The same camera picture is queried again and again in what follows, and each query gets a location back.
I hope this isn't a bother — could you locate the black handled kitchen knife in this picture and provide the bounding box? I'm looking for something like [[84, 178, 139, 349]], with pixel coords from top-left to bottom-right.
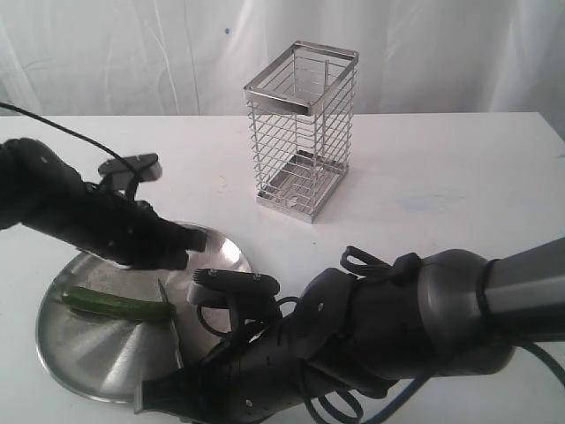
[[157, 278, 184, 368]]

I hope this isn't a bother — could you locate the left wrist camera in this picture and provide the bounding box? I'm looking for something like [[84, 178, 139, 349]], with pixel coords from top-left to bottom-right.
[[98, 153, 162, 199]]

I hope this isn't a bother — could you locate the round stainless steel plate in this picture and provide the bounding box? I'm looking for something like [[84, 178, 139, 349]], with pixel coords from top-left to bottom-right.
[[36, 229, 252, 403]]

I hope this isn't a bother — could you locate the wire metal utensil holder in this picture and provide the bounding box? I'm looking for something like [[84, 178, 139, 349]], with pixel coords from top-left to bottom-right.
[[244, 41, 359, 223]]

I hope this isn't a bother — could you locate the white backdrop curtain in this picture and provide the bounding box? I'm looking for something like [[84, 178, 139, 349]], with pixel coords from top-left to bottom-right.
[[1, 1, 564, 117]]

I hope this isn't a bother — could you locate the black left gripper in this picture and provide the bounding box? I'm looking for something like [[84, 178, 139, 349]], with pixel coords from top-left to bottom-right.
[[56, 176, 207, 270]]

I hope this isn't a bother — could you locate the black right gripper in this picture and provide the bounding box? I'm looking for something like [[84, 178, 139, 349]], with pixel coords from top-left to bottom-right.
[[133, 313, 353, 423]]

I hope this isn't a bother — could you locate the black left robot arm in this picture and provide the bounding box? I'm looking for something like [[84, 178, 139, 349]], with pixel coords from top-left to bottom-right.
[[1, 138, 207, 270]]

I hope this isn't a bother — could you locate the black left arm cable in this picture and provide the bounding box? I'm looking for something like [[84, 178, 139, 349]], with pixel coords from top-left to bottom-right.
[[0, 101, 142, 186]]

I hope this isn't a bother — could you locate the green cucumber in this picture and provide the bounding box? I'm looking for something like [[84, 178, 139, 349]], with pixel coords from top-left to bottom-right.
[[61, 286, 169, 322]]

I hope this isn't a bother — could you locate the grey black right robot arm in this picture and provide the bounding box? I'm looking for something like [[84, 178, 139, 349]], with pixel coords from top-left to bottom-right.
[[134, 239, 564, 423]]

